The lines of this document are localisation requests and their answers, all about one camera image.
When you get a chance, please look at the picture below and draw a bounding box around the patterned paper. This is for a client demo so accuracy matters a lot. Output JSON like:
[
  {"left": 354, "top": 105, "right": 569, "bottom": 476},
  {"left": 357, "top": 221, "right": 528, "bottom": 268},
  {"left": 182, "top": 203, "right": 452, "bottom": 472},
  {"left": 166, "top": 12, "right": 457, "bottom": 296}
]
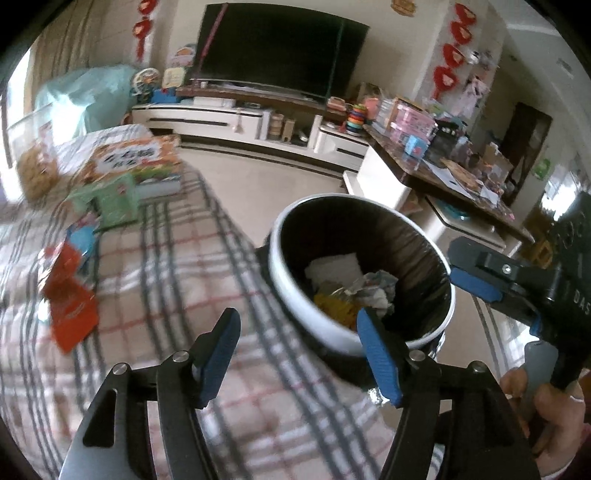
[{"left": 351, "top": 270, "right": 399, "bottom": 318}]

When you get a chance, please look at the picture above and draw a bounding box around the white tissue box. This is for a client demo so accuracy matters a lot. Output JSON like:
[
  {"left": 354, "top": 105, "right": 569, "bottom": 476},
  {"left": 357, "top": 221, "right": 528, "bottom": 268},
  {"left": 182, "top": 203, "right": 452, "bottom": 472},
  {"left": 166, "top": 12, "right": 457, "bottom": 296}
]
[{"left": 304, "top": 253, "right": 363, "bottom": 290}]

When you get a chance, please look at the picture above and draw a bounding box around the orange red snack bag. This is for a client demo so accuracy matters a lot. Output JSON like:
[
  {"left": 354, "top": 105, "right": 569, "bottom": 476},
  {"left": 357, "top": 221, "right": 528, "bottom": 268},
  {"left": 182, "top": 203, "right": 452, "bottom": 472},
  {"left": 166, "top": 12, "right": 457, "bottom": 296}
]
[{"left": 38, "top": 241, "right": 99, "bottom": 354}]

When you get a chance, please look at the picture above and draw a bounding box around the blue plastic packet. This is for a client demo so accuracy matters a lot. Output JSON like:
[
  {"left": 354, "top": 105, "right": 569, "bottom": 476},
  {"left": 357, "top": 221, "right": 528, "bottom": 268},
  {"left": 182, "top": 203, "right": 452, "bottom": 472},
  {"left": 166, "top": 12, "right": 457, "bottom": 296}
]
[{"left": 66, "top": 224, "right": 96, "bottom": 259}]

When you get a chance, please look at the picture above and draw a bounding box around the red chip bag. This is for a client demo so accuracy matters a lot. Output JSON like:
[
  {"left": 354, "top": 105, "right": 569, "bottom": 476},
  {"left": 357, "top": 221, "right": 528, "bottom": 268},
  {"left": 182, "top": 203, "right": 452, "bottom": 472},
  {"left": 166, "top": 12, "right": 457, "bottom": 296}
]
[{"left": 314, "top": 282, "right": 363, "bottom": 332}]

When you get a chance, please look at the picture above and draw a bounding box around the white round trash bin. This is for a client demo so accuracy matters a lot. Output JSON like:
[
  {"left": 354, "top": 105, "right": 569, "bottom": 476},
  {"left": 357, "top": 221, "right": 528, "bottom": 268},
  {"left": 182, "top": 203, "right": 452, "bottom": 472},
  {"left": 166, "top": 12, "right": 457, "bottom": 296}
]
[{"left": 267, "top": 194, "right": 456, "bottom": 357}]

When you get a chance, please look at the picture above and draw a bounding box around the person's right hand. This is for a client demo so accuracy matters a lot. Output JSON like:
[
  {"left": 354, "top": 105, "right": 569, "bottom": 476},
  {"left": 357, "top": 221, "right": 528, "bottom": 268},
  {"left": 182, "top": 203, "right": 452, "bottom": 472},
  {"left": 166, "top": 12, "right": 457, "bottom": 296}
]
[{"left": 499, "top": 366, "right": 588, "bottom": 476}]

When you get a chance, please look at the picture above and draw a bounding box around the white paper sheet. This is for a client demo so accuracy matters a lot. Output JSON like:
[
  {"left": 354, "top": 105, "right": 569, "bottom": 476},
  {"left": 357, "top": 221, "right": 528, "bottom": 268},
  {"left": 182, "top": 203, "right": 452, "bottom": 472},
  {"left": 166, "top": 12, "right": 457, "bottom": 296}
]
[{"left": 425, "top": 162, "right": 472, "bottom": 198}]

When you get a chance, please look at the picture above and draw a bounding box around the marble side table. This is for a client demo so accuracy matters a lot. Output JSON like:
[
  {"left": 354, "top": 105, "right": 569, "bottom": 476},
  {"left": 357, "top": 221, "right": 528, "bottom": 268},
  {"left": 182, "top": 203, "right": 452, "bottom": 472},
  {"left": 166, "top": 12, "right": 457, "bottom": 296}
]
[{"left": 348, "top": 125, "right": 534, "bottom": 256}]

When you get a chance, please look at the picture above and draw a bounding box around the plaid tablecloth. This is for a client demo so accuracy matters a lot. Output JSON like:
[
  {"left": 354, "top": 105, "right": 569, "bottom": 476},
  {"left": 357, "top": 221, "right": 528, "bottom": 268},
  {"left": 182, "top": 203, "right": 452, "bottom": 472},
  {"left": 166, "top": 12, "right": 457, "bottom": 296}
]
[{"left": 1, "top": 126, "right": 394, "bottom": 479}]

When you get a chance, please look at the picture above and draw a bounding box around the pink toy box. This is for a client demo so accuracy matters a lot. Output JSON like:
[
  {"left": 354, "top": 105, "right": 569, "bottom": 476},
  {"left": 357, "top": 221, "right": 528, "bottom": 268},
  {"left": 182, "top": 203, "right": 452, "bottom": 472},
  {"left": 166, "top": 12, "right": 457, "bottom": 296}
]
[{"left": 387, "top": 97, "right": 437, "bottom": 146}]

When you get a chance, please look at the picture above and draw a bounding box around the green small box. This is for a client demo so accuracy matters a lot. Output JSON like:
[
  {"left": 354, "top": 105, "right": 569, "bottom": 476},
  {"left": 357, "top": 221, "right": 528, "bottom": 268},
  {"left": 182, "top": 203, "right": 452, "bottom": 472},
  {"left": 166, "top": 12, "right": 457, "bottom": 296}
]
[{"left": 67, "top": 173, "right": 139, "bottom": 230}]

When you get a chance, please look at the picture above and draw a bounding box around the large orange snack box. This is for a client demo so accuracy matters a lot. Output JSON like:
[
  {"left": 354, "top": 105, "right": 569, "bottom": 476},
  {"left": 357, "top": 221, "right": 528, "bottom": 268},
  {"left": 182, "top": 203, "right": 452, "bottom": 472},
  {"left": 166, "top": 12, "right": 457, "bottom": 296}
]
[{"left": 76, "top": 135, "right": 183, "bottom": 200}]

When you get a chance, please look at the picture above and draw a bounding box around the rainbow stacking rings toy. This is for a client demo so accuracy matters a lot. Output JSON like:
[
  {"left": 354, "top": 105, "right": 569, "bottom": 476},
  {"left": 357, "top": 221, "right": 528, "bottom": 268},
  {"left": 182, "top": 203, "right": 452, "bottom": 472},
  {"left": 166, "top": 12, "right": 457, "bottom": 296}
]
[{"left": 346, "top": 104, "right": 368, "bottom": 136}]

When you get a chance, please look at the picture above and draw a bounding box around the right red heart hanging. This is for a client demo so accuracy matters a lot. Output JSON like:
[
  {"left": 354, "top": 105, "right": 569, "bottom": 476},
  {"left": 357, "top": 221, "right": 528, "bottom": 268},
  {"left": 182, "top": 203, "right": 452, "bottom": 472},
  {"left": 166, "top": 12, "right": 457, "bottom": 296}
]
[{"left": 432, "top": 3, "right": 477, "bottom": 101}]

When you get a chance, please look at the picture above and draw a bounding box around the red heart hanging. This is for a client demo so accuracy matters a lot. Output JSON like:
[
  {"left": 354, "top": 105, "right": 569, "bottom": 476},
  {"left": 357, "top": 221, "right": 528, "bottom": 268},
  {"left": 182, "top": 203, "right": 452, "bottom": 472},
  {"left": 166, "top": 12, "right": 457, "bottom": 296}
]
[
  {"left": 132, "top": 0, "right": 158, "bottom": 63},
  {"left": 432, "top": 3, "right": 477, "bottom": 101}
]

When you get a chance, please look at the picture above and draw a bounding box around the white tv cabinet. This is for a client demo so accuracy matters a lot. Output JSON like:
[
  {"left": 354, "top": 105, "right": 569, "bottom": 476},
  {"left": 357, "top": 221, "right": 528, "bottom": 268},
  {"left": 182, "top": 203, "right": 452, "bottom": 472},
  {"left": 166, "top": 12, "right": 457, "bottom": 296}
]
[{"left": 131, "top": 87, "right": 369, "bottom": 172}]

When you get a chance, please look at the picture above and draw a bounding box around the clear cookie jar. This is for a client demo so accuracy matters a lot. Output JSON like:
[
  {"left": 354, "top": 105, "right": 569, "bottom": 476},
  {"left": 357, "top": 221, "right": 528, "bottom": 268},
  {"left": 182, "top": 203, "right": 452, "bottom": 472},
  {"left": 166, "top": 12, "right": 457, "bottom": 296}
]
[{"left": 8, "top": 104, "right": 60, "bottom": 203}]

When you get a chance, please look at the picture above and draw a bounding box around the ferris wheel toy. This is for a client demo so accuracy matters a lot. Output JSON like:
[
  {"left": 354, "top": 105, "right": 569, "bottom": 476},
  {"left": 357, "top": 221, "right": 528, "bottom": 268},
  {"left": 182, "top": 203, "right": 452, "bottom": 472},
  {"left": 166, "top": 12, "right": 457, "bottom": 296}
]
[{"left": 131, "top": 67, "right": 160, "bottom": 104}]

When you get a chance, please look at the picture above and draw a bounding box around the teal covered armchair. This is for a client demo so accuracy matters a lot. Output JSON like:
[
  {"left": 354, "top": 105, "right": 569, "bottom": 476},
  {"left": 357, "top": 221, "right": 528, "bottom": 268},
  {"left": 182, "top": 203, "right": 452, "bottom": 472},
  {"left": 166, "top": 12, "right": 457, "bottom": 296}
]
[{"left": 35, "top": 64, "right": 137, "bottom": 145}]

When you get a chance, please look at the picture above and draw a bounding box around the black television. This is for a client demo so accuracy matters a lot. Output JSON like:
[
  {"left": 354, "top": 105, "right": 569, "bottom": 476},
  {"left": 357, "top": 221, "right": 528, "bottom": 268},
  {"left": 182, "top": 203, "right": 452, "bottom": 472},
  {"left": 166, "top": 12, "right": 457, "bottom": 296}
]
[{"left": 190, "top": 3, "right": 370, "bottom": 99}]

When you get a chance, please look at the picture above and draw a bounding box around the left red heart hanging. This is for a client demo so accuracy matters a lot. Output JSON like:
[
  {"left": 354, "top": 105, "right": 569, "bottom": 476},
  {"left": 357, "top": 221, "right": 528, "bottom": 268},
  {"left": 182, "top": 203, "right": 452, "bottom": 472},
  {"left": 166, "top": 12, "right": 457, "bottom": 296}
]
[{"left": 132, "top": 0, "right": 158, "bottom": 63}]

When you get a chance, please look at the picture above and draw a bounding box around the right beige curtain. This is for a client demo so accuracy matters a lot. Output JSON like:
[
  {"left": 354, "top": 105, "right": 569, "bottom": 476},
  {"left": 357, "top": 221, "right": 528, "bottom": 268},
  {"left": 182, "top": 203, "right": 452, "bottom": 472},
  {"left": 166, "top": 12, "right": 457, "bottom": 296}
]
[{"left": 25, "top": 0, "right": 118, "bottom": 98}]

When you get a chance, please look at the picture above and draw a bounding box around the gold wall decal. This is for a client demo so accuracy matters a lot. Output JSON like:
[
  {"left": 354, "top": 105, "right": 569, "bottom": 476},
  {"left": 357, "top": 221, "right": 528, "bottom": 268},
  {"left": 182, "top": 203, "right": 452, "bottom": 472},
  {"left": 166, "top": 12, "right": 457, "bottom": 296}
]
[{"left": 391, "top": 0, "right": 417, "bottom": 17}]

